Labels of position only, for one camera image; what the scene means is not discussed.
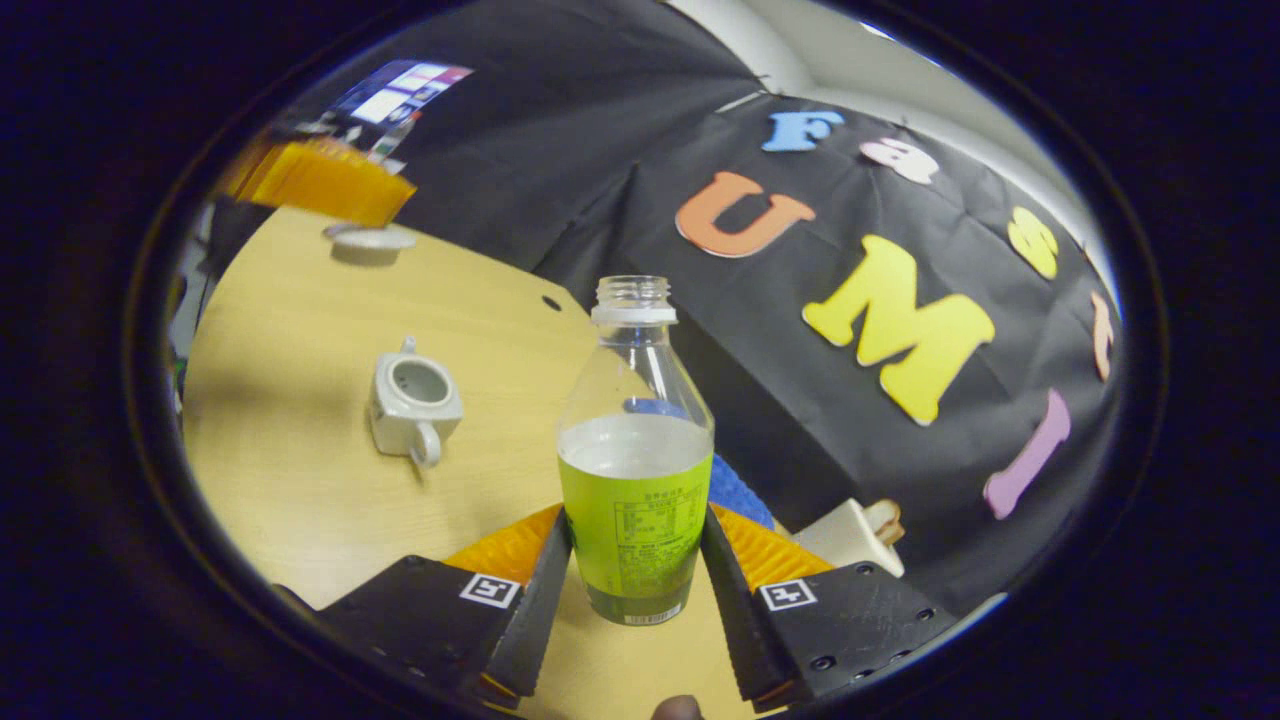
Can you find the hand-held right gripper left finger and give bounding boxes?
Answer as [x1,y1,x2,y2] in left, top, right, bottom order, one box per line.
[318,505,574,711]

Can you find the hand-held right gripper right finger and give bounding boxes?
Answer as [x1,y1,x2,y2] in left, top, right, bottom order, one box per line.
[700,505,963,713]

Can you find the white teacup lid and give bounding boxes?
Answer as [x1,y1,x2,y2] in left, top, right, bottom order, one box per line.
[322,222,418,253]

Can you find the clear green-label water bottle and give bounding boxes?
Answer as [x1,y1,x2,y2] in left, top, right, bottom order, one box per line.
[556,275,717,627]

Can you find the white teacup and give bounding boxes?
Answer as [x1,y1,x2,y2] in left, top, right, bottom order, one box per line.
[369,336,465,470]

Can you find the red-capped clear bottle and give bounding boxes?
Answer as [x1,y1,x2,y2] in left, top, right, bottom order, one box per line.
[372,108,423,163]

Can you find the computer monitor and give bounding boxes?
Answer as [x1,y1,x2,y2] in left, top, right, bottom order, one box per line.
[330,60,476,126]

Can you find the blue towel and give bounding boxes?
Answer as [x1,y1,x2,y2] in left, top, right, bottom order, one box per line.
[622,397,777,532]

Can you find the white toaster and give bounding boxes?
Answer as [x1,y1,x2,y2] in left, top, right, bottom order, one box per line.
[795,497,907,579]

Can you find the bread slice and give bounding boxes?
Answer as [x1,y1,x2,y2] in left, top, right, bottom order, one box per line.
[864,499,907,547]

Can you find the black backdrop cloth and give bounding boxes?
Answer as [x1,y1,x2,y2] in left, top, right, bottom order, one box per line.
[270,0,1126,616]

